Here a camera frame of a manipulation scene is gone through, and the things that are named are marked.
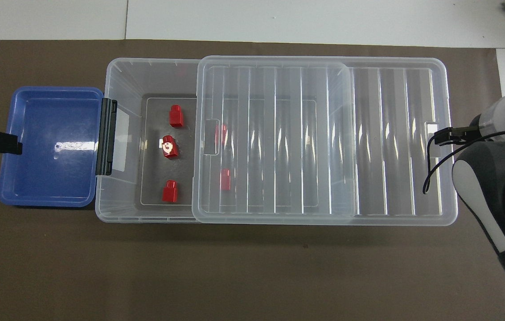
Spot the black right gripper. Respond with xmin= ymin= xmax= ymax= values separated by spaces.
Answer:
xmin=434 ymin=126 xmax=481 ymax=146

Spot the clear ribbed box lid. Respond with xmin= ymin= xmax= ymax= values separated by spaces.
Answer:
xmin=191 ymin=55 xmax=459 ymax=226

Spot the red block with white print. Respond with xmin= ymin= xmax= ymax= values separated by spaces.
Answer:
xmin=162 ymin=135 xmax=180 ymax=160

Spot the blue plastic tray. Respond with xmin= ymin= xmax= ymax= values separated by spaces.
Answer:
xmin=0 ymin=86 xmax=104 ymax=208

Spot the black box latch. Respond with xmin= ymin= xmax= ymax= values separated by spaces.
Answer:
xmin=95 ymin=98 xmax=118 ymax=176

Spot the clear plastic storage box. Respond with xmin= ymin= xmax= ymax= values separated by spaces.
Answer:
xmin=95 ymin=57 xmax=355 ymax=223

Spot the brown table mat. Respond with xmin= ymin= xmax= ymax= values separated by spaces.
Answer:
xmin=0 ymin=39 xmax=505 ymax=321

